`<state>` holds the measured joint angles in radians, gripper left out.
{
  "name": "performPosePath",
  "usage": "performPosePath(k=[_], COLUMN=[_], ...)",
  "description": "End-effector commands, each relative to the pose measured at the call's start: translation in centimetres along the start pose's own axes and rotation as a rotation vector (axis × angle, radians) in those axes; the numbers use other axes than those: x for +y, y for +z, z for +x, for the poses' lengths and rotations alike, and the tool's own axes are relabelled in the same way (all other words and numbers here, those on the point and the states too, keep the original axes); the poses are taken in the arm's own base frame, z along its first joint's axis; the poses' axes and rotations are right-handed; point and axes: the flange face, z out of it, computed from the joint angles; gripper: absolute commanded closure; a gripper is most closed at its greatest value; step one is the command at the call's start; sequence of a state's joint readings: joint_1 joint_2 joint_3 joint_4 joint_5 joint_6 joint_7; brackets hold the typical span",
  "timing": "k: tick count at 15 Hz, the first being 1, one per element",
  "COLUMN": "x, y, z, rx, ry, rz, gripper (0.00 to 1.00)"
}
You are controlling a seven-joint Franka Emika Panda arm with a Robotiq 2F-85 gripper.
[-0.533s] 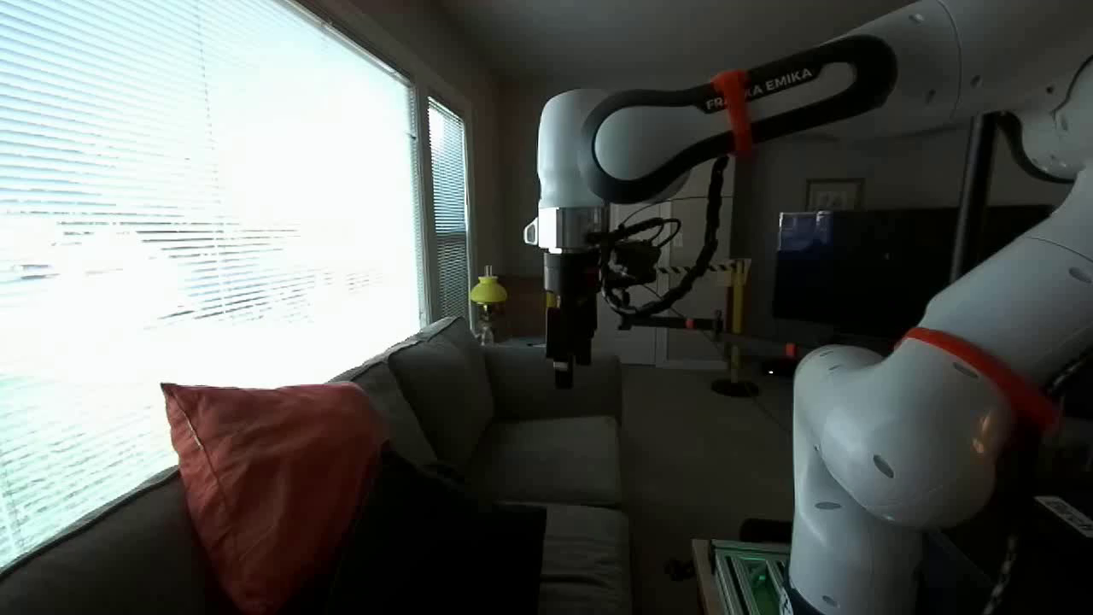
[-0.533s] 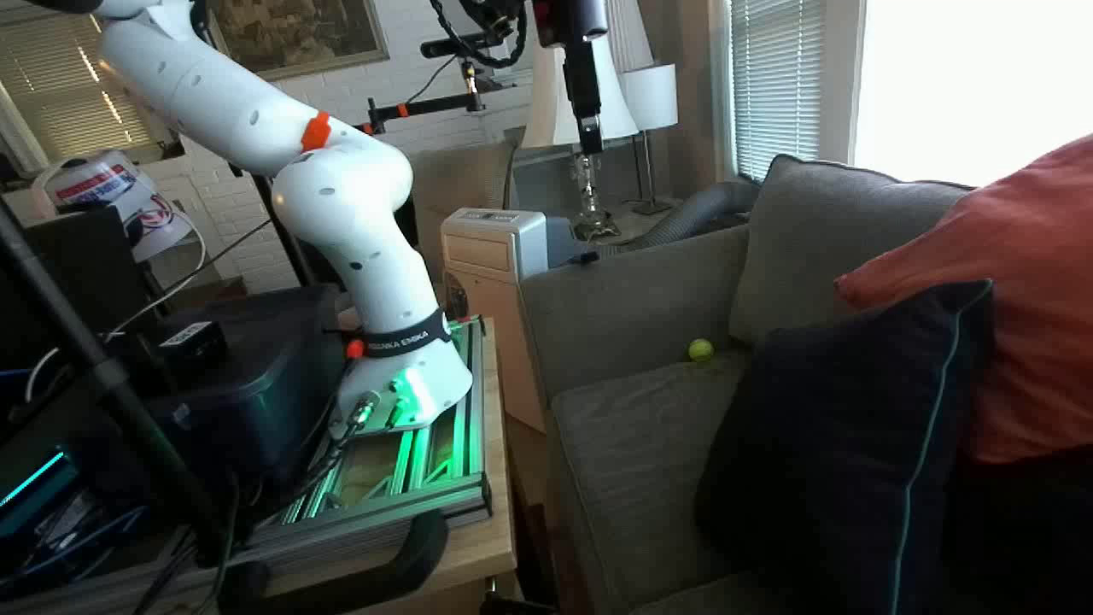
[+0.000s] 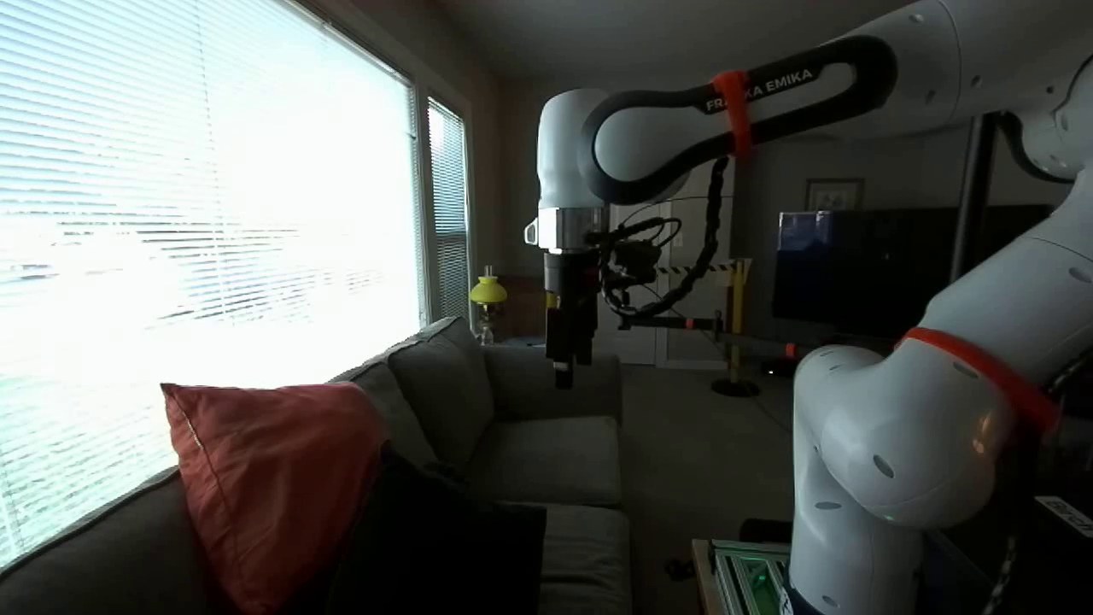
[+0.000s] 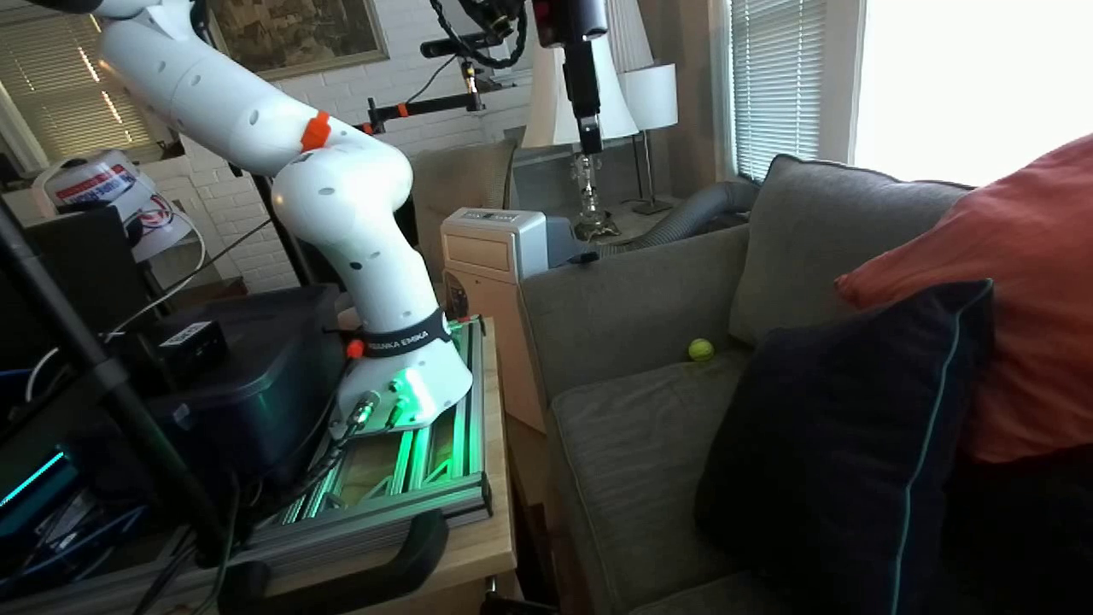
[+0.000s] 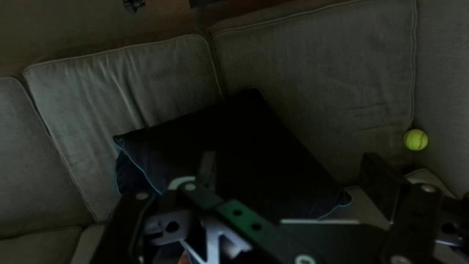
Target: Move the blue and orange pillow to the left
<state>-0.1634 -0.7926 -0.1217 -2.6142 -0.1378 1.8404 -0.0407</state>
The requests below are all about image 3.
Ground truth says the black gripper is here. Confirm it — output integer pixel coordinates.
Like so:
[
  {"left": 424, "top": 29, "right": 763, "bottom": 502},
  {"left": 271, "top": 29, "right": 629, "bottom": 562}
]
[{"left": 539, "top": 250, "right": 606, "bottom": 393}]

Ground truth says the orange pillow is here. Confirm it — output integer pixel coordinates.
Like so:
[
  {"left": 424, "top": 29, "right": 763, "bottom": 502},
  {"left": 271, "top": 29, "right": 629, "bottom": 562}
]
[{"left": 160, "top": 378, "right": 388, "bottom": 615}]

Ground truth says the dark navy square pillow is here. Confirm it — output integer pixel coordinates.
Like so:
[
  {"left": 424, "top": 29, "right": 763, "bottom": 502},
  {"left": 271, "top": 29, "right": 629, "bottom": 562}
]
[{"left": 320, "top": 449, "right": 550, "bottom": 615}]

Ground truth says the grey fabric couch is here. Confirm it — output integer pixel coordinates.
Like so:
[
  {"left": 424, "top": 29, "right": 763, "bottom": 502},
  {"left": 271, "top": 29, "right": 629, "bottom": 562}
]
[{"left": 0, "top": 316, "right": 634, "bottom": 615}]

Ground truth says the yellow table lamp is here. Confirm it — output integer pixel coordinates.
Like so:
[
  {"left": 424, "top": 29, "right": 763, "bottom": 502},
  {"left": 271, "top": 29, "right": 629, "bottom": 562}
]
[{"left": 467, "top": 263, "right": 511, "bottom": 349}]

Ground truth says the yellow black caution tape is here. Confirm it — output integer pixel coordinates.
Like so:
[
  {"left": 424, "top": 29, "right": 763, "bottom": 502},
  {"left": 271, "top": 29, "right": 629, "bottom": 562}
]
[{"left": 660, "top": 255, "right": 749, "bottom": 285}]

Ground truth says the white interior door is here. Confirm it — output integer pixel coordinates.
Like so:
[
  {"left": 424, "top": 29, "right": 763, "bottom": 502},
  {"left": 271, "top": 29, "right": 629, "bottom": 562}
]
[{"left": 610, "top": 168, "right": 739, "bottom": 368}]

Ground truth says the narrow side window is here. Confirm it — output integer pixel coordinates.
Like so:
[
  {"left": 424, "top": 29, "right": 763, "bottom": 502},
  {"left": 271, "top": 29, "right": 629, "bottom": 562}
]
[{"left": 424, "top": 96, "right": 476, "bottom": 324}]

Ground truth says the black flat screen television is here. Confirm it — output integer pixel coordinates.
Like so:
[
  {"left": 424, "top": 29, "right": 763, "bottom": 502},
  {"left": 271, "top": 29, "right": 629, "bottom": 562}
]
[{"left": 773, "top": 203, "right": 1056, "bottom": 342}]

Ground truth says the large bright window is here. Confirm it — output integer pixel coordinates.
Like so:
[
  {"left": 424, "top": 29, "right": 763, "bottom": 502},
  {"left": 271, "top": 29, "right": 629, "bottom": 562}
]
[{"left": 0, "top": 0, "right": 428, "bottom": 573}]

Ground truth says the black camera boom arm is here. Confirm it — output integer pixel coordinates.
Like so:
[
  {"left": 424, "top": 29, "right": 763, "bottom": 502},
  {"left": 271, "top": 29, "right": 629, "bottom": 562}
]
[{"left": 619, "top": 312, "right": 727, "bottom": 340}]

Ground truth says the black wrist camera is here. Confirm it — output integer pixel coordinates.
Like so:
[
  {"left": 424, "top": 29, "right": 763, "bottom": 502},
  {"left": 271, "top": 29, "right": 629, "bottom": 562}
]
[{"left": 584, "top": 220, "right": 671, "bottom": 301}]

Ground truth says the yellow barrier post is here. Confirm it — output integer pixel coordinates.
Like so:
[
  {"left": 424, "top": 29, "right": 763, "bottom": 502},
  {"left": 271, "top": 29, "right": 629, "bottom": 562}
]
[{"left": 711, "top": 255, "right": 765, "bottom": 400}]

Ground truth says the black cable conduit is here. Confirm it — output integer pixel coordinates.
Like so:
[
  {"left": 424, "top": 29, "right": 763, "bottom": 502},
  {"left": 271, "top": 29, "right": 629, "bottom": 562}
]
[{"left": 619, "top": 149, "right": 739, "bottom": 329}]

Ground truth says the aluminium rail mounting base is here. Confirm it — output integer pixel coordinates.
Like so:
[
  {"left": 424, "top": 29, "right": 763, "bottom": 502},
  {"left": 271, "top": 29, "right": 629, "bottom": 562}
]
[{"left": 711, "top": 538, "right": 796, "bottom": 615}]

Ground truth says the orange velcro strap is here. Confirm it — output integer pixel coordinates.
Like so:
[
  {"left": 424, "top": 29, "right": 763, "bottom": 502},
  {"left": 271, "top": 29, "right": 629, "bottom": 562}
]
[
  {"left": 711, "top": 68, "right": 763, "bottom": 160},
  {"left": 898, "top": 324, "right": 1067, "bottom": 439}
]

